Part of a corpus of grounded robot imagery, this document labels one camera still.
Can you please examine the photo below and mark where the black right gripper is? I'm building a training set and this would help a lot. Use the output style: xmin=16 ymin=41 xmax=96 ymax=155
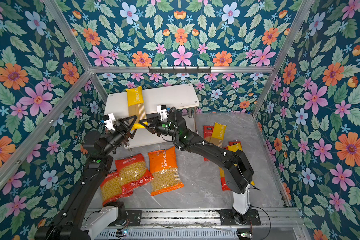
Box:
xmin=140 ymin=117 xmax=182 ymax=140

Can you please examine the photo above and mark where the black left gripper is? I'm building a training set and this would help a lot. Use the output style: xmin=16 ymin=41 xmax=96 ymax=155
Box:
xmin=100 ymin=115 xmax=138 ymax=157

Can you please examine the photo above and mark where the yellow spaghetti pack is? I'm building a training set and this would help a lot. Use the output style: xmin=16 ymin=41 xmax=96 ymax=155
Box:
xmin=210 ymin=123 xmax=227 ymax=147
xmin=126 ymin=87 xmax=147 ymax=131
xmin=228 ymin=144 xmax=255 ymax=186

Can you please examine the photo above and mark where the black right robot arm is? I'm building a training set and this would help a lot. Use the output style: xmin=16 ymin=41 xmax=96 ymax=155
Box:
xmin=139 ymin=113 xmax=254 ymax=225

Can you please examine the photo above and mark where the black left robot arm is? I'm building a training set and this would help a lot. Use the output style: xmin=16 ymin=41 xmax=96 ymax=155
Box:
xmin=35 ymin=116 xmax=137 ymax=240

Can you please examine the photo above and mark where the white two-tier shelf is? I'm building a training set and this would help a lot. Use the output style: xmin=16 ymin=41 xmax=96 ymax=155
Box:
xmin=104 ymin=84 xmax=200 ymax=149

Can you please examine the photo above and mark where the orange macaroni bag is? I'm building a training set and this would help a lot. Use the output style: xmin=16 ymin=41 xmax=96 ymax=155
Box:
xmin=148 ymin=147 xmax=184 ymax=197

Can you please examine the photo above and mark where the red macaroni bag front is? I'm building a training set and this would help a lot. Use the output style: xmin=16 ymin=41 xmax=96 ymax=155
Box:
xmin=115 ymin=154 xmax=154 ymax=194

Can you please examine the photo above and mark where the red macaroni bag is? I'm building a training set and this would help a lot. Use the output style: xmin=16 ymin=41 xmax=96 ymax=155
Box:
xmin=101 ymin=170 xmax=133 ymax=207
xmin=115 ymin=154 xmax=154 ymax=194

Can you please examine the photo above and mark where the red spaghetti pack far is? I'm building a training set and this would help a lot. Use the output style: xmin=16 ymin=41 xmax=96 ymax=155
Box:
xmin=202 ymin=125 xmax=214 ymax=163

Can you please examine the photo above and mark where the red spaghetti pack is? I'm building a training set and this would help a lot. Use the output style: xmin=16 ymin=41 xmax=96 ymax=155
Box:
xmin=228 ymin=141 xmax=241 ymax=146
xmin=202 ymin=125 xmax=214 ymax=163
xmin=219 ymin=168 xmax=231 ymax=191

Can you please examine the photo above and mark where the red macaroni bag rear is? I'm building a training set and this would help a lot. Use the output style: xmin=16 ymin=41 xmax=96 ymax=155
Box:
xmin=101 ymin=170 xmax=133 ymax=207

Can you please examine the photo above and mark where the red spaghetti pack right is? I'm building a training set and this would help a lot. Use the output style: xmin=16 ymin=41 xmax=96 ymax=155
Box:
xmin=228 ymin=141 xmax=241 ymax=146

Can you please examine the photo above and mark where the red spaghetti pack middle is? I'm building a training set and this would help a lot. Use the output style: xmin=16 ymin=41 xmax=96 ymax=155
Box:
xmin=219 ymin=168 xmax=231 ymax=191

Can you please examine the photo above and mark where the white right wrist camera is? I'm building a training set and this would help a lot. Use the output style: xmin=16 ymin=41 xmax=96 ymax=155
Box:
xmin=157 ymin=105 xmax=168 ymax=121

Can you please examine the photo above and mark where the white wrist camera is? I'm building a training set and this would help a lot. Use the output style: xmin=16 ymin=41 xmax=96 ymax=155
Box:
xmin=103 ymin=113 xmax=116 ymax=133
xmin=157 ymin=105 xmax=168 ymax=121

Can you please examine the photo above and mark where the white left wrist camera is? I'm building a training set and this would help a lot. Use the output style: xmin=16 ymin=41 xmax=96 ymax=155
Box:
xmin=103 ymin=113 xmax=116 ymax=133

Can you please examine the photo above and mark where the black hook rail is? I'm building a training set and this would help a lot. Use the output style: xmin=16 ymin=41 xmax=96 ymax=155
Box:
xmin=148 ymin=67 xmax=212 ymax=74

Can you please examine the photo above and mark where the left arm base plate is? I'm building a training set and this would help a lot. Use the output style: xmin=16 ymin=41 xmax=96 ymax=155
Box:
xmin=108 ymin=210 xmax=143 ymax=228

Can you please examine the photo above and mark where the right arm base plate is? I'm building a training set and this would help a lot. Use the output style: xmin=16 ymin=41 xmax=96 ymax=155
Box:
xmin=218 ymin=209 xmax=261 ymax=226

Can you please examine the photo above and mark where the aluminium front rail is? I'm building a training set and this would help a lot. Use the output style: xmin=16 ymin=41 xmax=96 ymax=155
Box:
xmin=58 ymin=207 xmax=305 ymax=229

